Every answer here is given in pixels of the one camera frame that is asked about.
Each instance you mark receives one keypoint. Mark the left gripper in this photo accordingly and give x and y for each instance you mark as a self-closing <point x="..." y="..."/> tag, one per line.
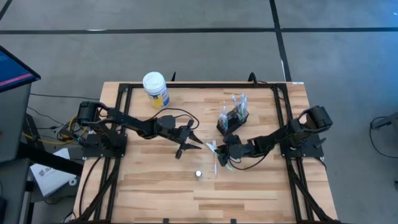
<point x="183" y="137"/>

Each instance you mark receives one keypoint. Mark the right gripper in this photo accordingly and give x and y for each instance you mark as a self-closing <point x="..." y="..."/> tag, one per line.
<point x="237" y="151"/>

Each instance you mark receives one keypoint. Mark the teal mouthwash bottle white cap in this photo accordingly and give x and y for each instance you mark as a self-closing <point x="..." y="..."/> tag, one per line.
<point x="198" y="173"/>

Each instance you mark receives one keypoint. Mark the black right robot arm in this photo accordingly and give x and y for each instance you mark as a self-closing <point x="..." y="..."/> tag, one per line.
<point x="273" y="141"/>

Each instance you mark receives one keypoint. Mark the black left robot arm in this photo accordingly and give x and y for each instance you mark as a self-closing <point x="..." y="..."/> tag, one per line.
<point x="130" y="123"/>

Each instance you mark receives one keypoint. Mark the black table clamp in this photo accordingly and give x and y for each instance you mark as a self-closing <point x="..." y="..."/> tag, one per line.
<point x="166" y="221"/>
<point x="233" y="221"/>

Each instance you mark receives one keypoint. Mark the disinfecting wipes canister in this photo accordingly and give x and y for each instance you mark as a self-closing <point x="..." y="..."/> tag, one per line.
<point x="154" y="82"/>

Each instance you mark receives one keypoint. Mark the white tape roll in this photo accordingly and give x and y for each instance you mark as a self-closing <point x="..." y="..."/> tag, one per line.
<point x="70" y="181"/>

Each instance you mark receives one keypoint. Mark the black desk beam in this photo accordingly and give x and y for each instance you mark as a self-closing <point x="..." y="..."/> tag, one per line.
<point x="46" y="158"/>

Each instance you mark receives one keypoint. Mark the white booklet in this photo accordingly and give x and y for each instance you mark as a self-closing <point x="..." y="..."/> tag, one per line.
<point x="49" y="177"/>

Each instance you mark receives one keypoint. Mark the grey stand leg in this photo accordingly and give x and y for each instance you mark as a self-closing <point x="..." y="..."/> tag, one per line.
<point x="388" y="119"/>

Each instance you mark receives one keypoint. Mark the blue screen monitor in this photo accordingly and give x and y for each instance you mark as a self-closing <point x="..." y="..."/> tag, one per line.
<point x="12" y="70"/>

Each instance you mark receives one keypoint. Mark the black bracket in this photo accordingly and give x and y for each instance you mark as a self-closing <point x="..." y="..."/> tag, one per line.
<point x="173" y="77"/>

